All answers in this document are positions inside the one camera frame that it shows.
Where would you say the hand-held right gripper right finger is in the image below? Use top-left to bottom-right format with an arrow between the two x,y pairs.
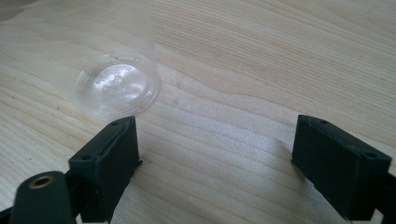
290,114 -> 392,220

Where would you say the clear plastic cup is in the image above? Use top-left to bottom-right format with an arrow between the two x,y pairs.
0,0 -> 162,121

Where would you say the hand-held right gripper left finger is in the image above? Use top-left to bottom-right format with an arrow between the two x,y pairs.
68,116 -> 143,223

